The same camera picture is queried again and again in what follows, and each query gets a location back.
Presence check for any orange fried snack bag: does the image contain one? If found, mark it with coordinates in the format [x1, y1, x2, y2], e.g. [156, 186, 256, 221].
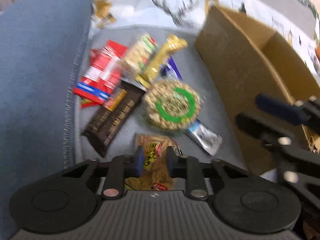
[125, 134, 180, 191]

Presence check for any silver foil snack packet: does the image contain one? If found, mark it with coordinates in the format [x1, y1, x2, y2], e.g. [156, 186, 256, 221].
[185, 119, 223, 156]

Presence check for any dark brown chocolate bar pack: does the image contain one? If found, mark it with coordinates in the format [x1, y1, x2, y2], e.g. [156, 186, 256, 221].
[82, 81, 145, 157]

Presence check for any round peanut pack green label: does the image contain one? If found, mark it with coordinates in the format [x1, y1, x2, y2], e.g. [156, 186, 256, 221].
[143, 79, 202, 131]

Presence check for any purple white snack wrapper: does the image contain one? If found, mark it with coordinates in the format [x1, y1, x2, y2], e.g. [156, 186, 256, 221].
[160, 56, 182, 80]

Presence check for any red snack box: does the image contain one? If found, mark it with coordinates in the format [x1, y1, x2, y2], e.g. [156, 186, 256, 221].
[73, 40, 127, 106]

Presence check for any clear peanut cracker pack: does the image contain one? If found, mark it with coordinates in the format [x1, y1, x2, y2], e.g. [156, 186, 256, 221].
[119, 33, 157, 78]

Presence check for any gold snack bar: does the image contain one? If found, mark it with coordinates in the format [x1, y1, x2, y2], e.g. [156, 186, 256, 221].
[135, 34, 188, 89]

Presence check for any brown cardboard box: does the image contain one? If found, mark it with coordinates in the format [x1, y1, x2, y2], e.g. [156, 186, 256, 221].
[194, 4, 320, 176]

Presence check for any grey printed sofa cover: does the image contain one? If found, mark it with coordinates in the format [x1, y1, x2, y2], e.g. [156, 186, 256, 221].
[69, 0, 319, 176]

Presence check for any blue sofa armrest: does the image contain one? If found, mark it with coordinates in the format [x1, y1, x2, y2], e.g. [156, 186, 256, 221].
[1, 0, 92, 239]

